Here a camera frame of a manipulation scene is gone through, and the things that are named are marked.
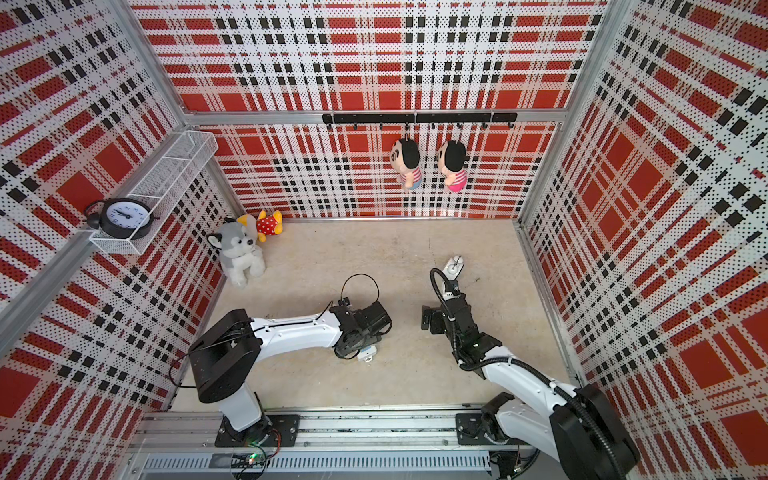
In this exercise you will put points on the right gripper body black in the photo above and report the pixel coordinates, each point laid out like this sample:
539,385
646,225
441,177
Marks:
438,325

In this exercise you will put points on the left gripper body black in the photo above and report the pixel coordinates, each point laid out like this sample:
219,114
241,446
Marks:
368,340

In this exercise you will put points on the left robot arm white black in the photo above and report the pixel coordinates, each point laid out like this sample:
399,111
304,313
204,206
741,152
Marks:
222,358

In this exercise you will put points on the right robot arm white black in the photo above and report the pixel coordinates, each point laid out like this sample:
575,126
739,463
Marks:
577,426

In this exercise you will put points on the white computer mouse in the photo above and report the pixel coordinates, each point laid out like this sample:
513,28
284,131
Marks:
454,267

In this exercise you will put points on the yellow red plush toy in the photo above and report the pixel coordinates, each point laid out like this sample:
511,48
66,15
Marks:
261,226

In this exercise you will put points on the grey husky plush toy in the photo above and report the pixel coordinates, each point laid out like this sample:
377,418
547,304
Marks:
240,256

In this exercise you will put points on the hanging doll pink shorts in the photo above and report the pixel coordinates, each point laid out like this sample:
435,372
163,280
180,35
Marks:
452,158

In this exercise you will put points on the green circuit board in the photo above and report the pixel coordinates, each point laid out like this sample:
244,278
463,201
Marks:
246,461

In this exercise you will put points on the hanging doll blue shorts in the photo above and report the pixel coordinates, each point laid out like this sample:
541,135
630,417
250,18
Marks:
405,160

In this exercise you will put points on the black round alarm clock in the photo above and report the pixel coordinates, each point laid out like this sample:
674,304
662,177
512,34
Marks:
120,218

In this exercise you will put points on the black wall hook rail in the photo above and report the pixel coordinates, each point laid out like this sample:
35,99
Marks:
382,119

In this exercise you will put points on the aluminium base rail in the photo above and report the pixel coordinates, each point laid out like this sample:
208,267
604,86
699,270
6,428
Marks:
389,442

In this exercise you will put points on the white wire mesh shelf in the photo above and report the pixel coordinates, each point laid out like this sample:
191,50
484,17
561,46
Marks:
162,186

